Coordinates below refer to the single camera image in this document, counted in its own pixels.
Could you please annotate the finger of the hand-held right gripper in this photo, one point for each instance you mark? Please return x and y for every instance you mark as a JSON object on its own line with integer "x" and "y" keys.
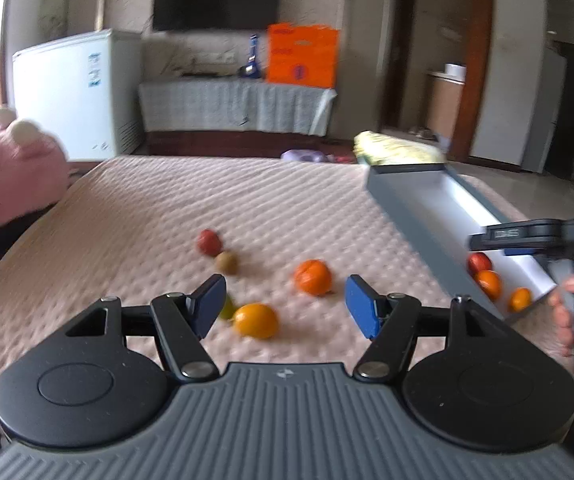
{"x": 517, "y": 237}

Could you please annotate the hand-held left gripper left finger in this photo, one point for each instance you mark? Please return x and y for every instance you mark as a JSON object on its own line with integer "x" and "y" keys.
{"x": 209, "y": 306}

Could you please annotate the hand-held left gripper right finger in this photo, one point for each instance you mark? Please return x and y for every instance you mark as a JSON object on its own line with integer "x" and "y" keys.
{"x": 362, "y": 306}

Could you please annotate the yellow-orange orange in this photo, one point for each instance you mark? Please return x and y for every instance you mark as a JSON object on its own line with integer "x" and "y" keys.
{"x": 256, "y": 321}

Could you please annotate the red apple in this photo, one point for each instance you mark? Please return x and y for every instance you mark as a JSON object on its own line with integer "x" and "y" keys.
{"x": 208, "y": 242}
{"x": 480, "y": 263}

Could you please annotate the grey rectangular box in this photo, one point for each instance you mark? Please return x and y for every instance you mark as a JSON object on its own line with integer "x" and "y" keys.
{"x": 417, "y": 210}

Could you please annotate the small green fruit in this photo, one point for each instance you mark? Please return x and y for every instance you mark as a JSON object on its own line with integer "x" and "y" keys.
{"x": 227, "y": 310}

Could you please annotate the brown kiwi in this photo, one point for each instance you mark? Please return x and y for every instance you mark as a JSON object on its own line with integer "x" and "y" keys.
{"x": 227, "y": 263}

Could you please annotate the small orange mandarin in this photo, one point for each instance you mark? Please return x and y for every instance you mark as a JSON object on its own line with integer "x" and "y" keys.
{"x": 520, "y": 300}

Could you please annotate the beige quilted blanket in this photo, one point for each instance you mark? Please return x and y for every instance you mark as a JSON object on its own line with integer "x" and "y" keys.
{"x": 142, "y": 210}

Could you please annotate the grey refrigerator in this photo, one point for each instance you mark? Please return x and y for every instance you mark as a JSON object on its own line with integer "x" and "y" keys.
{"x": 547, "y": 110}

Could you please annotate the pair of slippers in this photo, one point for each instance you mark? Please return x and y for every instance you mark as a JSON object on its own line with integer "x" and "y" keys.
{"x": 422, "y": 133}

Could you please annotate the tan hallway cabinet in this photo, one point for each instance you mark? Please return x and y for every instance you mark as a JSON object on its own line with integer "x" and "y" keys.
{"x": 444, "y": 107}

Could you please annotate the yellow fuzzy cloth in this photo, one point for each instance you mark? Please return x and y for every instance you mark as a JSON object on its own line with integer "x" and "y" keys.
{"x": 397, "y": 149}

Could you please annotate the purple plastic object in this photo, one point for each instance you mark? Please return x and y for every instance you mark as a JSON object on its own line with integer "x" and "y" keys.
{"x": 303, "y": 155}

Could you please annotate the dark wooden cabinet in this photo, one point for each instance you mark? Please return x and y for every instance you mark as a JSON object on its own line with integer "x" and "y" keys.
{"x": 217, "y": 142}

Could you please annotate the white box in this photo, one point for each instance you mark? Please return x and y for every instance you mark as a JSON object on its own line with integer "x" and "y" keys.
{"x": 455, "y": 70}

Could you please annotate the cloth-covered tv bench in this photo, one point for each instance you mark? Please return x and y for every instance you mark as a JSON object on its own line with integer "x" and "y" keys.
{"x": 227, "y": 105}

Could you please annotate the pink plush toy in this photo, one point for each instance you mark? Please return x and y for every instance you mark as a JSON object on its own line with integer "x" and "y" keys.
{"x": 17, "y": 175}

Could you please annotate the white chest freezer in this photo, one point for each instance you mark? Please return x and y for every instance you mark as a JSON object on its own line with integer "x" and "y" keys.
{"x": 67, "y": 100}

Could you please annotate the orange box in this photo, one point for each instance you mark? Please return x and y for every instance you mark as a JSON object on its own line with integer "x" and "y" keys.
{"x": 302, "y": 55}

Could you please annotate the brown wooden door frame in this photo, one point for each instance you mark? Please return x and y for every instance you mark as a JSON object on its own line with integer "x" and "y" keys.
{"x": 482, "y": 60}

